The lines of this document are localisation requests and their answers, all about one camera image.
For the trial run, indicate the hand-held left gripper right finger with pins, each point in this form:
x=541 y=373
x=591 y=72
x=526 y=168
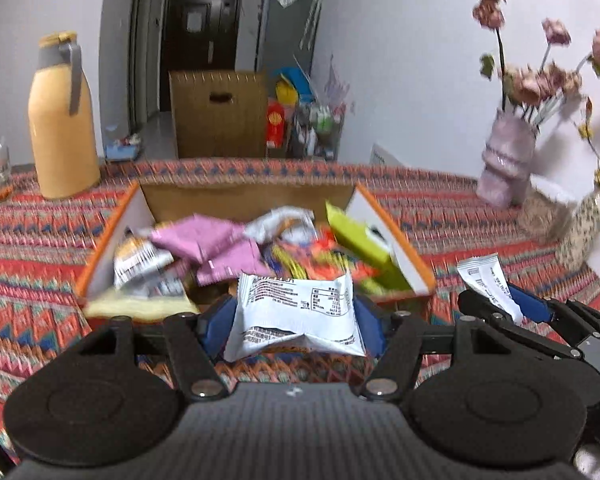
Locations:
x=367 y=320

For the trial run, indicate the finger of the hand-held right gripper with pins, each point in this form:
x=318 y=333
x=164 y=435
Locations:
x=530 y=332
x=535 y=305

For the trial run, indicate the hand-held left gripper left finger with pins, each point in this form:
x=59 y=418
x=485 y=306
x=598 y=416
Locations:
x=212 y=325

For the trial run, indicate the white snack packet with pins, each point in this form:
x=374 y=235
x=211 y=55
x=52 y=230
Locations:
x=490 y=285
x=295 y=315

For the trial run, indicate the pink snack packet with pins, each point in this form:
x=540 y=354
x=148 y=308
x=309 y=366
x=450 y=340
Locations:
x=230 y=265
x=195 y=237

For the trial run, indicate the green snack packet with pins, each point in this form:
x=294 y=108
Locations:
x=365 y=250

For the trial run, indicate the pale yellow snack packet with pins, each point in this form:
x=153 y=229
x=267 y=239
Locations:
x=135 y=305

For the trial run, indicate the orange chips bag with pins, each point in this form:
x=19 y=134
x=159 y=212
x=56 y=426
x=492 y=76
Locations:
x=320 y=255

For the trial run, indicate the red cardboard box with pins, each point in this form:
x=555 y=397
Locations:
x=240 y=200

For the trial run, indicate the floral patterned vase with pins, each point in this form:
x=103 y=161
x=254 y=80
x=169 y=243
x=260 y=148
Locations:
x=582 y=230

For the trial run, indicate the clear storage container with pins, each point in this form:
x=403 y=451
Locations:
x=545 y=215

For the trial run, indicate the pink textured vase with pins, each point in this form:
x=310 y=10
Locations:
x=507 y=160

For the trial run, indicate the metal rack with bottles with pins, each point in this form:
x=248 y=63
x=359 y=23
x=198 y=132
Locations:
x=317 y=132

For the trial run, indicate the brown cardboard box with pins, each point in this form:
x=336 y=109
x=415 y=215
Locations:
x=220 y=130

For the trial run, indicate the bunch of dried pink roses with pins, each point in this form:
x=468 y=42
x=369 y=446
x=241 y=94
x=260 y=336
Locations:
x=530 y=85

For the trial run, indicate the yellow thermos jug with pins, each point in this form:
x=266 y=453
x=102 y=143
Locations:
x=62 y=150

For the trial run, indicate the blue and yellow bags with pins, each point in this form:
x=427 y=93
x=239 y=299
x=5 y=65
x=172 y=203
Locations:
x=292 y=87

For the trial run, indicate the dark door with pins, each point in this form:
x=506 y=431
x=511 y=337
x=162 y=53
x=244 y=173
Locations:
x=200 y=60

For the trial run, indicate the grey refrigerator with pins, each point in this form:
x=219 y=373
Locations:
x=285 y=35

